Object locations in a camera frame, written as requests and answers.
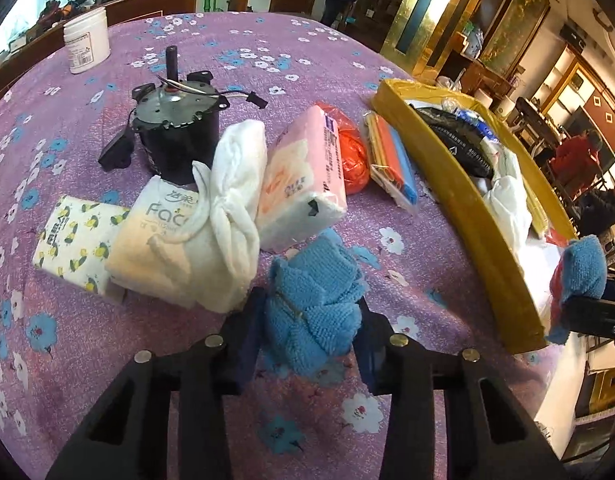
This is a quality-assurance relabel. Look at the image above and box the purple floral tablecloth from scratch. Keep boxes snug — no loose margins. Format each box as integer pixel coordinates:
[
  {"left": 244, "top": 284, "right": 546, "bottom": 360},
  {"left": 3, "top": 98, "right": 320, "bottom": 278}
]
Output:
[{"left": 0, "top": 12, "right": 563, "bottom": 480}]

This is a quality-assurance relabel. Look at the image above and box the red plastic bag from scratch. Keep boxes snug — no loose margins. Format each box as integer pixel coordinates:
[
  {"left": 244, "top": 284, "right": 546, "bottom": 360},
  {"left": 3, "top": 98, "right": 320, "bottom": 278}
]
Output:
[{"left": 317, "top": 102, "right": 372, "bottom": 196}]

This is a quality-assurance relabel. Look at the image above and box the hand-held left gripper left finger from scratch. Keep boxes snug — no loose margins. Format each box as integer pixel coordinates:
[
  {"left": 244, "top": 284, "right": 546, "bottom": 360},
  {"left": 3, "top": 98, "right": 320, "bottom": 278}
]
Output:
[{"left": 44, "top": 285, "right": 268, "bottom": 480}]

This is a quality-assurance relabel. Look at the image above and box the blue and white vase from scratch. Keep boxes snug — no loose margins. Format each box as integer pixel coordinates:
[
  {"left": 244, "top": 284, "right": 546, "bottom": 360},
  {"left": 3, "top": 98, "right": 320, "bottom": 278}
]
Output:
[{"left": 460, "top": 22, "right": 485, "bottom": 58}]

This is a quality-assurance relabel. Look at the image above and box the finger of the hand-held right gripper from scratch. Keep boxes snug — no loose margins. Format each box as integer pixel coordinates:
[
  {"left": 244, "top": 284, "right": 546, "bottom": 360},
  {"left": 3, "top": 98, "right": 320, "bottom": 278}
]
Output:
[{"left": 562, "top": 295, "right": 615, "bottom": 351}]

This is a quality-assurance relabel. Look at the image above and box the wooden display shelf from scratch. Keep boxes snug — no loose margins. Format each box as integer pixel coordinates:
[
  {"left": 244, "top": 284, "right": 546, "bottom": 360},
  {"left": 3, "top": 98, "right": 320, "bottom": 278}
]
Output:
[{"left": 532, "top": 25, "right": 615, "bottom": 161}]

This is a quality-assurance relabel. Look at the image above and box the gold framed painting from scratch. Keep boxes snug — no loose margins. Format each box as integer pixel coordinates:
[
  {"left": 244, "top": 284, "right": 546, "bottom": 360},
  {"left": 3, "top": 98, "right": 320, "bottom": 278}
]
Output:
[{"left": 482, "top": 0, "right": 551, "bottom": 78}]

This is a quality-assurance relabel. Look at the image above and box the white plastic jar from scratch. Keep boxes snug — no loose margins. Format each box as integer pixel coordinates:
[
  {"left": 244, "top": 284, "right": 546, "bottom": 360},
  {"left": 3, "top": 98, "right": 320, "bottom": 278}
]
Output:
[{"left": 63, "top": 7, "right": 111, "bottom": 75}]

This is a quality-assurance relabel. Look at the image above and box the white plastic bag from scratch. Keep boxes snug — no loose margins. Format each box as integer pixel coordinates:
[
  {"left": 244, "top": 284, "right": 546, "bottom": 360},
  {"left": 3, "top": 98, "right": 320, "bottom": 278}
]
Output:
[{"left": 480, "top": 147, "right": 533, "bottom": 256}]

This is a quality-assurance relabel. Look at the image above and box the yellow cardboard box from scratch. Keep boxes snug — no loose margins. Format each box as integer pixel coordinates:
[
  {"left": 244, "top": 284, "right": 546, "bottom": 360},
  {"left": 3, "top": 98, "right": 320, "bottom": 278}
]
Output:
[{"left": 371, "top": 77, "right": 578, "bottom": 356}]

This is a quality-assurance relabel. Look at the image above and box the white towel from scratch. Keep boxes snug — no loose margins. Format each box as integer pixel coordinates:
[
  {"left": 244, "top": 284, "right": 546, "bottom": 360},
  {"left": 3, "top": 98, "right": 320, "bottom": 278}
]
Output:
[{"left": 147, "top": 120, "right": 268, "bottom": 313}]

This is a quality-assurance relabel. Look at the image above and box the wooden window frame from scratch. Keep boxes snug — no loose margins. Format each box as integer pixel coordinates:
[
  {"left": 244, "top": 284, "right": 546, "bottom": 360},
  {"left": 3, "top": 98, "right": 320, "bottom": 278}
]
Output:
[{"left": 0, "top": 0, "right": 203, "bottom": 101}]

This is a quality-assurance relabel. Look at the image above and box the black plastic bag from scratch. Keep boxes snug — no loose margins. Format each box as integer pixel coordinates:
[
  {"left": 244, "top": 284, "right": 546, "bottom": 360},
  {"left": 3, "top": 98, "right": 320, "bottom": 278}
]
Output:
[{"left": 410, "top": 102, "right": 495, "bottom": 178}]

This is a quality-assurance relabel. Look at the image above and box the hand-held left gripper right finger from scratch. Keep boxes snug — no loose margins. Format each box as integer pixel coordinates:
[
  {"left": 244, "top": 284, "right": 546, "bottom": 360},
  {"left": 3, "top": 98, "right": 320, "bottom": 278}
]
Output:
[{"left": 355, "top": 297, "right": 568, "bottom": 480}]

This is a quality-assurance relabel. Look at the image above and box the blue printed packet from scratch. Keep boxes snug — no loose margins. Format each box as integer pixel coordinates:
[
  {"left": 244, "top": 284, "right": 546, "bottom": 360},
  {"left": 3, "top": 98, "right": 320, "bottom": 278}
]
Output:
[{"left": 440, "top": 97, "right": 503, "bottom": 143}]

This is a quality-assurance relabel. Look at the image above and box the large blue towel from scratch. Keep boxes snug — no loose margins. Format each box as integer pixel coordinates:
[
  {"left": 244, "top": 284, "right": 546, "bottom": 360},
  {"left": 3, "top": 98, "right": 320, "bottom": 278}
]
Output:
[{"left": 262, "top": 227, "right": 371, "bottom": 378}]

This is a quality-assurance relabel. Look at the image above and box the black electric motor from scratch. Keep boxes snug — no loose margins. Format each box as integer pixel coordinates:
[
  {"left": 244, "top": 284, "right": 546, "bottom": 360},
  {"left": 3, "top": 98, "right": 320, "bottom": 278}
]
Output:
[{"left": 97, "top": 45, "right": 268, "bottom": 186}]

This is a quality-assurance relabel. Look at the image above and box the duck print tissue pack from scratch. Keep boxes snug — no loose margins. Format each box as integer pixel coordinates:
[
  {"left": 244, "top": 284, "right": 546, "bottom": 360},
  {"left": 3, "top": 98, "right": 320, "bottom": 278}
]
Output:
[{"left": 31, "top": 195, "right": 130, "bottom": 296}]

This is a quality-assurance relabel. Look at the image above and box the gold mirrored cabinet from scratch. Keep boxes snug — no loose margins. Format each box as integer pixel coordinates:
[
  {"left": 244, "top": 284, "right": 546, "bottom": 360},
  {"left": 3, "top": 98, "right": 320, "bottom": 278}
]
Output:
[{"left": 380, "top": 0, "right": 483, "bottom": 76}]

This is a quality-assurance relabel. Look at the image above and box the small blue cloth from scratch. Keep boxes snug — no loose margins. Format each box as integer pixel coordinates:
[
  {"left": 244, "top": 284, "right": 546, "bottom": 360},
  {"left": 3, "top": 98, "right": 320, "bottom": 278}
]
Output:
[{"left": 547, "top": 235, "right": 608, "bottom": 346}]

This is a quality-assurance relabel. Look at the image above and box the pink tissue pack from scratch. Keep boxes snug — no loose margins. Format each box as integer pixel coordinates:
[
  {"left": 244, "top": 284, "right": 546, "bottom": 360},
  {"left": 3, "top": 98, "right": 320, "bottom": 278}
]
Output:
[{"left": 254, "top": 105, "right": 348, "bottom": 251}]

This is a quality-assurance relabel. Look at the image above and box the cream face towel pack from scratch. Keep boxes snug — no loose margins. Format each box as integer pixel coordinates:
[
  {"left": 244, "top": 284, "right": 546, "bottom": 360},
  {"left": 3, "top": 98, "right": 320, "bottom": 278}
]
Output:
[{"left": 107, "top": 175, "right": 213, "bottom": 306}]

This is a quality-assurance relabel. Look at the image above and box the pack of coloured sponges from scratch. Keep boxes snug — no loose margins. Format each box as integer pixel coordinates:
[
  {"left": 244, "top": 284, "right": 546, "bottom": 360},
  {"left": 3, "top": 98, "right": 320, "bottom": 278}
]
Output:
[{"left": 362, "top": 112, "right": 421, "bottom": 213}]

